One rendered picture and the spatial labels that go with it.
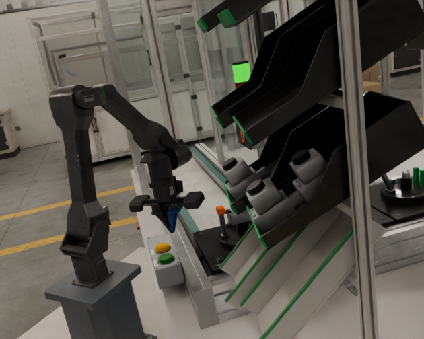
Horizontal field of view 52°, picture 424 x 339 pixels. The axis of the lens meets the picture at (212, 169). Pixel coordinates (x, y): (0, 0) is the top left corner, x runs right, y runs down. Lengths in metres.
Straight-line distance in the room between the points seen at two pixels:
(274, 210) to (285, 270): 0.17
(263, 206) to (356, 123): 0.19
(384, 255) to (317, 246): 0.41
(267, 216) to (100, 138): 5.69
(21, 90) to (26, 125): 0.66
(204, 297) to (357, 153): 0.56
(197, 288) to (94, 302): 0.26
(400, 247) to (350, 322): 0.27
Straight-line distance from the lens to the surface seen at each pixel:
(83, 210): 0.91
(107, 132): 6.32
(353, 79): 0.59
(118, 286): 0.93
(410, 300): 1.13
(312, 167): 0.68
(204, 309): 1.06
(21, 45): 9.10
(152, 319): 1.16
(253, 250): 0.97
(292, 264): 0.83
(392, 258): 1.22
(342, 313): 1.08
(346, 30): 0.59
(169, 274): 1.17
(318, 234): 0.82
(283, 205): 0.69
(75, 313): 0.97
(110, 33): 1.86
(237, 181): 0.82
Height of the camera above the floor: 1.50
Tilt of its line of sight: 17 degrees down
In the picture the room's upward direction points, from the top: 10 degrees counter-clockwise
